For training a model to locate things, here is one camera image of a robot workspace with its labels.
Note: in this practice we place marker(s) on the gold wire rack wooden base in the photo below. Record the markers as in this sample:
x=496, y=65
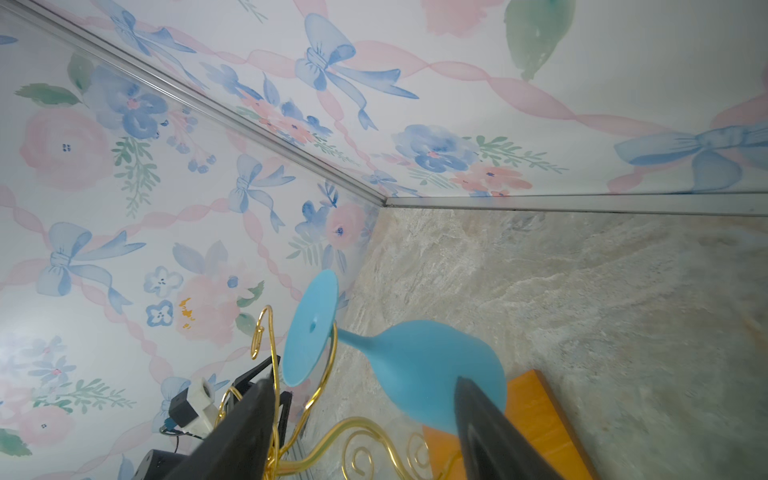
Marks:
x=530, y=407

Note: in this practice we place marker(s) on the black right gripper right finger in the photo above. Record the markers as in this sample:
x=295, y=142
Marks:
x=491, y=447

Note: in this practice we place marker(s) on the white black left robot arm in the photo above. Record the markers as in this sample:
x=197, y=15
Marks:
x=157, y=464

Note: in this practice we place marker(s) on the blue wine glass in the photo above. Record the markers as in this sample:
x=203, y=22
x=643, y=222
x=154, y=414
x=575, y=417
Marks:
x=417, y=363

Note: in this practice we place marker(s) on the aluminium corner post left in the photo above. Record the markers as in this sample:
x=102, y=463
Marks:
x=139, y=70

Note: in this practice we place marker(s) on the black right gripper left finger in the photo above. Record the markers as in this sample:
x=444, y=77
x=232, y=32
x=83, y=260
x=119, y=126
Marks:
x=238, y=447

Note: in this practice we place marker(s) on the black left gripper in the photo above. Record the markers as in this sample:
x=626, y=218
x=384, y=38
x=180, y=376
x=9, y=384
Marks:
x=264, y=370

